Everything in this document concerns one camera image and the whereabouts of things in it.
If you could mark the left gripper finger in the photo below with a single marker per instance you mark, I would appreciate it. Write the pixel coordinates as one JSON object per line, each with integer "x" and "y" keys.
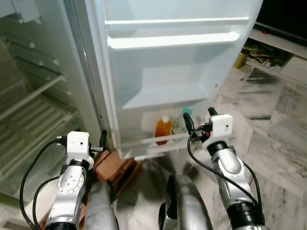
{"x": 103, "y": 138}
{"x": 76, "y": 130}

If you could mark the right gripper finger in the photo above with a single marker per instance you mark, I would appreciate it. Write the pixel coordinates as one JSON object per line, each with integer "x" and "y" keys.
{"x": 212, "y": 111}
{"x": 188, "y": 122}

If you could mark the fridge door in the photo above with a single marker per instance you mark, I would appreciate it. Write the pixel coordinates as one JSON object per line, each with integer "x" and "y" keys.
{"x": 168, "y": 72}

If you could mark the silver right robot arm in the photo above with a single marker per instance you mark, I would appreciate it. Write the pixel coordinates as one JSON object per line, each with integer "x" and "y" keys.
{"x": 229, "y": 163}

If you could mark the brown wooden fridge stand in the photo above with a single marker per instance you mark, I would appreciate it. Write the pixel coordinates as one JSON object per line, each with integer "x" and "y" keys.
{"x": 112, "y": 165}

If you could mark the white fridge shelf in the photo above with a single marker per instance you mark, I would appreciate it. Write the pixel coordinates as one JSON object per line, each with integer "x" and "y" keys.
{"x": 33, "y": 96}

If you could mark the clear bottle teal cap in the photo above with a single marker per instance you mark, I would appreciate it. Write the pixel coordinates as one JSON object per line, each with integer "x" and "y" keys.
{"x": 186, "y": 112}

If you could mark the orange juice bottle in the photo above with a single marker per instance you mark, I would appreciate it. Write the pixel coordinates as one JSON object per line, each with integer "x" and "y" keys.
{"x": 163, "y": 130}

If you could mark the ribbed clear crisper cover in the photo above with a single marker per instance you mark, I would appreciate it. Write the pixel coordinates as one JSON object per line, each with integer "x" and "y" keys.
{"x": 33, "y": 129}

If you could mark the gold can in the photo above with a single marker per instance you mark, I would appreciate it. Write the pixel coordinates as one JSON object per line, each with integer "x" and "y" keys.
{"x": 240, "y": 60}

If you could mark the grey left robot leg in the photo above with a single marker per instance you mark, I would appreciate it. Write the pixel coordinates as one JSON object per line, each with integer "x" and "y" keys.
{"x": 100, "y": 211}

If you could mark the grey robot leg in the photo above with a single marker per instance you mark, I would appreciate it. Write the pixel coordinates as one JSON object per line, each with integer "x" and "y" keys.
{"x": 100, "y": 211}
{"x": 189, "y": 206}

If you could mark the grey right robot leg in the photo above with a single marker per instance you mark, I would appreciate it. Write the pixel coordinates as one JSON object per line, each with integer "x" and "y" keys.
{"x": 189, "y": 206}

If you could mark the white low cabinet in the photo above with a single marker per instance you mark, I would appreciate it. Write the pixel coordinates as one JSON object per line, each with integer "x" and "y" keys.
{"x": 295, "y": 67}

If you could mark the black television screen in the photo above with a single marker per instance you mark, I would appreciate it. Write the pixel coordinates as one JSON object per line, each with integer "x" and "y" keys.
{"x": 288, "y": 14}

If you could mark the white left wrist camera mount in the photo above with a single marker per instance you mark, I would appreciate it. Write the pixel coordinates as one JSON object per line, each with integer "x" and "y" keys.
{"x": 77, "y": 144}

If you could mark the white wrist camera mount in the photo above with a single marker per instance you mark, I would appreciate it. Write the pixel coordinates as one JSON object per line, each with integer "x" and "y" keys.
{"x": 222, "y": 127}
{"x": 77, "y": 144}

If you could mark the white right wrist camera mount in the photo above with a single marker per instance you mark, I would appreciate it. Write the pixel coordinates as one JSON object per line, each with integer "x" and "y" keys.
{"x": 222, "y": 127}

